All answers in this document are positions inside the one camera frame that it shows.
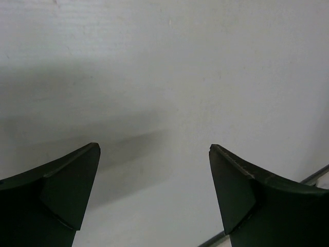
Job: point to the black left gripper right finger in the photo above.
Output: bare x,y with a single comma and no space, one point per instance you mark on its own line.
260,208

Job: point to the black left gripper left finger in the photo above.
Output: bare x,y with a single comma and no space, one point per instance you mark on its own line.
45,206

